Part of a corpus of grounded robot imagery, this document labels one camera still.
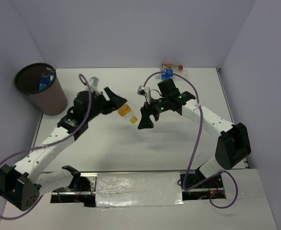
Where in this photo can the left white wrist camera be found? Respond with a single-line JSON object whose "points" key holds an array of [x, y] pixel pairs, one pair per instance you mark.
{"points": [[93, 82]]}

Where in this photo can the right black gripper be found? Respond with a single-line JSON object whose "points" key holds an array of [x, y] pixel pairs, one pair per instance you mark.
{"points": [[146, 110]]}

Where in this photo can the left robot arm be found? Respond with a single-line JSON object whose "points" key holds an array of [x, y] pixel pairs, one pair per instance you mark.
{"points": [[25, 182]]}

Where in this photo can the brown round waste bin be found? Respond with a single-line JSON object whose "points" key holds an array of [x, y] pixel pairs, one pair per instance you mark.
{"points": [[38, 82]]}

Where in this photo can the orange label bottle yellow cap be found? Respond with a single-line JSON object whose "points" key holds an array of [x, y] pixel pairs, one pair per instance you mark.
{"points": [[126, 112]]}

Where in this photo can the red label bottle red cap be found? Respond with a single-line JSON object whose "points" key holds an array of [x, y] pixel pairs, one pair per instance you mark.
{"points": [[172, 66]]}

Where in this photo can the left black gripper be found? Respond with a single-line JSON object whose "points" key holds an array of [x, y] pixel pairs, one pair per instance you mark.
{"points": [[116, 101]]}

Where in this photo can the blue label bottle white cap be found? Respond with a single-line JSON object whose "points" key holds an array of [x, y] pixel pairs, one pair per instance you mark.
{"points": [[43, 82]]}

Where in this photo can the metal base rail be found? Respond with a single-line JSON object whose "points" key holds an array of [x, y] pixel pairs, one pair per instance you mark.
{"points": [[83, 191]]}

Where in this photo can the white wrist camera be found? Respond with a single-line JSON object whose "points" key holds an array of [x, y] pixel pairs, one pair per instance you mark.
{"points": [[145, 91], [93, 82]]}

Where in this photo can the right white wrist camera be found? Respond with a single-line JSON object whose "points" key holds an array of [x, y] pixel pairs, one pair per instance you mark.
{"points": [[145, 91]]}

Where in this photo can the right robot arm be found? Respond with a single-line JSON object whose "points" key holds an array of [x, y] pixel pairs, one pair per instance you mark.
{"points": [[232, 139]]}

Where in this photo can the silver foil tape sheet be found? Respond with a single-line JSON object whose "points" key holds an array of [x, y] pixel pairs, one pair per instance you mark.
{"points": [[148, 189]]}

